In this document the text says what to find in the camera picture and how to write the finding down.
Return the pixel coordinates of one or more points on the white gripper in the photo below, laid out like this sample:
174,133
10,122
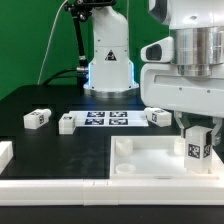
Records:
161,86

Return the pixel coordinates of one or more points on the white square tabletop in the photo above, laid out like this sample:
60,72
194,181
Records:
153,157

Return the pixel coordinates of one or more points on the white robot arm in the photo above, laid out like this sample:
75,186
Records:
183,72

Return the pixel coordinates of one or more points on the white U-shaped fence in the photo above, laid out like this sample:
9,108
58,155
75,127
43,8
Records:
113,191

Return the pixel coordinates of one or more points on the white marker sheet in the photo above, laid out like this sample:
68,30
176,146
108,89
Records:
110,118

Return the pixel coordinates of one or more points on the black camera stand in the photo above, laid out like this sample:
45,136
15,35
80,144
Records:
80,11

